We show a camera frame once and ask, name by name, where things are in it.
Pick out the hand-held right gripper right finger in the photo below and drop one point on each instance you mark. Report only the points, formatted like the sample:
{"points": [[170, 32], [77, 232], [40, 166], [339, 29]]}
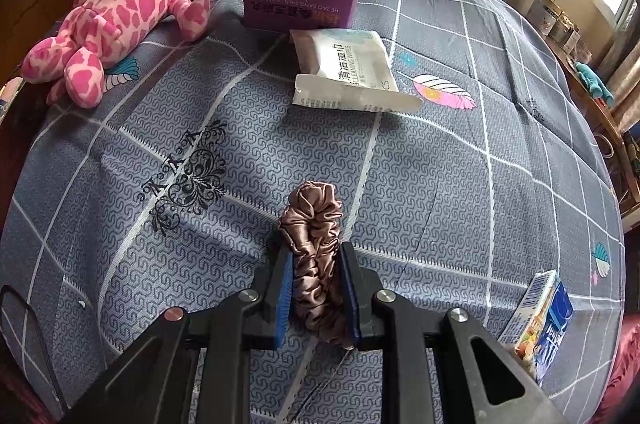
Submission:
{"points": [[351, 299]]}

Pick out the teal plush toy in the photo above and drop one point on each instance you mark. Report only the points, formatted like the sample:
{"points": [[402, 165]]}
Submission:
{"points": [[590, 79]]}

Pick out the wooden desk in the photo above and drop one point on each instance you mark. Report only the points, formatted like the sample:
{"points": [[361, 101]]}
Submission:
{"points": [[595, 104]]}

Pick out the white tin can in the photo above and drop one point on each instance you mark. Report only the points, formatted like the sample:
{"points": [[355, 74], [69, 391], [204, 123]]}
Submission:
{"points": [[542, 11]]}

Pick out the blue tissue pack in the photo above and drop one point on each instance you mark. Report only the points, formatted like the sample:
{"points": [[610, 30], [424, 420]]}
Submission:
{"points": [[542, 319]]}

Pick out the pink satin scrunchie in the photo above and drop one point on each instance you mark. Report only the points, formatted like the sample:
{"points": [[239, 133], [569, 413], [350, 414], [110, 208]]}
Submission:
{"points": [[312, 254]]}

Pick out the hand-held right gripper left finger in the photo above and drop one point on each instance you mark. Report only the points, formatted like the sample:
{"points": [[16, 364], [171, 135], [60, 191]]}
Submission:
{"points": [[284, 299]]}

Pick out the beige patterned curtain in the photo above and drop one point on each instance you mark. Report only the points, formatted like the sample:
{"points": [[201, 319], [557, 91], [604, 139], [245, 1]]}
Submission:
{"points": [[627, 74]]}

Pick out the beige box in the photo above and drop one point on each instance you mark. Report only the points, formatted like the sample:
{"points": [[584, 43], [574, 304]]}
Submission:
{"points": [[565, 31]]}

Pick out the red cloth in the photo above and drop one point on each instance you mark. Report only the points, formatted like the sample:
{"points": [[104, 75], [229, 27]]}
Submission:
{"points": [[625, 379]]}

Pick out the pink giraffe plush toy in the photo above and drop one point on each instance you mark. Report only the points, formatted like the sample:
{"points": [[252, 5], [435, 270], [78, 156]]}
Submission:
{"points": [[125, 14]]}

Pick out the white wet wipes packet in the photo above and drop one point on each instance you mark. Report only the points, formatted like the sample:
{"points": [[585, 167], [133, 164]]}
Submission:
{"points": [[345, 64]]}

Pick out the grey checked blanket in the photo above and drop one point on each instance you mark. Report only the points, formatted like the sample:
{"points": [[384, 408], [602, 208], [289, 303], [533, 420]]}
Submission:
{"points": [[450, 179]]}

